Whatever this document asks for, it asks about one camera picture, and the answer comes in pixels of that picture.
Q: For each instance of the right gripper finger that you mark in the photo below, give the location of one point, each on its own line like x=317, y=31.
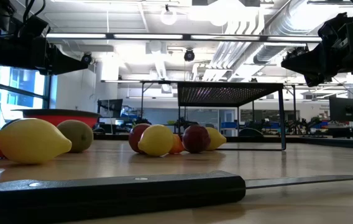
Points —
x=307, y=63
x=296, y=75

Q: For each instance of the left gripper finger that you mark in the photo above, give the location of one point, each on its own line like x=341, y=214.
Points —
x=61, y=60
x=77, y=69

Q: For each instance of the yellow lemon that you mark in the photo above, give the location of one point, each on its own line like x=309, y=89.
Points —
x=217, y=138
x=156, y=140
x=32, y=140

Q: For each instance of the dark red apple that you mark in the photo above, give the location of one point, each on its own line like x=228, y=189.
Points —
x=196, y=138

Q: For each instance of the orange peach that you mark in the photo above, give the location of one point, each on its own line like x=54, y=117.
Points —
x=177, y=145

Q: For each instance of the large window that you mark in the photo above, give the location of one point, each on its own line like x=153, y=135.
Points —
x=21, y=81

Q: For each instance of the red collapsible bowl grey rim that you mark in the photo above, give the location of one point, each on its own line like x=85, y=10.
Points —
x=55, y=112

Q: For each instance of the black computer monitor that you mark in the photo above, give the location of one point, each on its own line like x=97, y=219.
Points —
x=111, y=107
x=345, y=109

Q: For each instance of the black perforated metal shelf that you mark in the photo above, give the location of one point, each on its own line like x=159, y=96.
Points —
x=226, y=93

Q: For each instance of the long ceiling light bar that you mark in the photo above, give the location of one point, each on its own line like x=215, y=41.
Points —
x=148, y=36

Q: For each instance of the white round ceiling lamp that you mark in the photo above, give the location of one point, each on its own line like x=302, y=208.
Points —
x=168, y=16

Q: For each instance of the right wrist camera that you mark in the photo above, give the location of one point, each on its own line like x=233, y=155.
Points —
x=333, y=26

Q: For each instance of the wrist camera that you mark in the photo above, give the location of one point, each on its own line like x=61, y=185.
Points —
x=35, y=28
x=333, y=26

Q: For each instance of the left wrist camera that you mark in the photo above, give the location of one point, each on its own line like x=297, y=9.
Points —
x=35, y=28

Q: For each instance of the silver ribbed ceiling duct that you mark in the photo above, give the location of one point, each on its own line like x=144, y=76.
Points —
x=269, y=51

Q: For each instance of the black table frame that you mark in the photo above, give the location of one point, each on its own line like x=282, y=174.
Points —
x=350, y=143

